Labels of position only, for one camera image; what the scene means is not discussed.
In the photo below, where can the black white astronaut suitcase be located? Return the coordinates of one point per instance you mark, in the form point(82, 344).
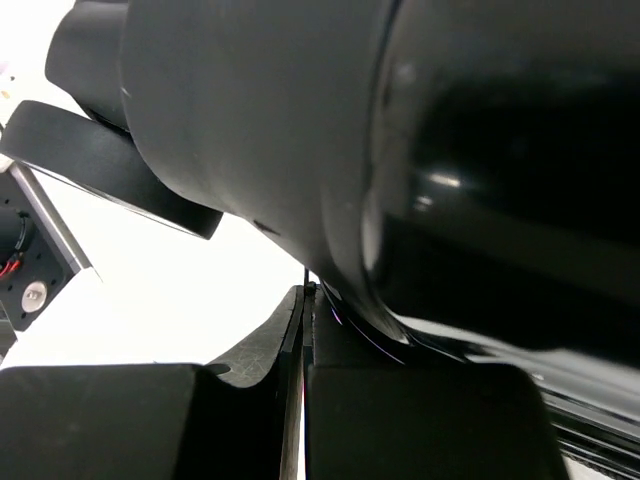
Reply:
point(462, 176)

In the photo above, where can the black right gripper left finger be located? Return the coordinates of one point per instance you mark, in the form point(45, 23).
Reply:
point(235, 418)

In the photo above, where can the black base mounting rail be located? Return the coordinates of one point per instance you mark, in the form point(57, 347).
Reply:
point(39, 254)

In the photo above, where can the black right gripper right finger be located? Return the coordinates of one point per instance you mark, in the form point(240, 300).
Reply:
point(368, 416)

